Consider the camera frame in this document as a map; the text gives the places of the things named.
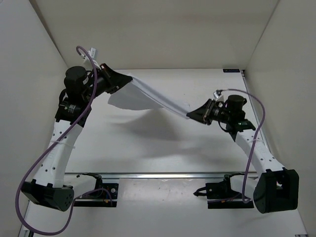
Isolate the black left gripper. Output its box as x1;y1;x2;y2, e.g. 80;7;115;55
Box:
86;58;134;95

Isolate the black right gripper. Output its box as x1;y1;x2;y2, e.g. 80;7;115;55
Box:
187;99;232;126

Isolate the white skirt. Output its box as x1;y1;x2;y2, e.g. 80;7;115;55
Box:
108;74;190;119

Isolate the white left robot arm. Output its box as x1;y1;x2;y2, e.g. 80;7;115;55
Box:
21;64;132;211

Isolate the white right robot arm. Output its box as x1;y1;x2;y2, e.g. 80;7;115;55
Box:
187;95;299;213

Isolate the black right corner label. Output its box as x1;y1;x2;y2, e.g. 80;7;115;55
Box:
223;69;240;73

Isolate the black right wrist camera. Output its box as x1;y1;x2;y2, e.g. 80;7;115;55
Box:
226;94;247;114

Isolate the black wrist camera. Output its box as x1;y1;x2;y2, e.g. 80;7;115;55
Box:
226;94;247;114
64;66;89;97

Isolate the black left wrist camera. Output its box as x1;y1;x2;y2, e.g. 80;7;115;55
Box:
64;66;89;97

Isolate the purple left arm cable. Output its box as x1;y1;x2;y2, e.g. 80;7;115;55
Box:
15;45;113;235

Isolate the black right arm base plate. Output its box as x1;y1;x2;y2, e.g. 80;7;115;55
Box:
193;173;254;209

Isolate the aluminium table rail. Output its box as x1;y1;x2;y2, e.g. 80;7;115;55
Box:
64;172;260;181

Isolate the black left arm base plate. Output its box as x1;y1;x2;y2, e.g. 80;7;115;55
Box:
64;172;119;207

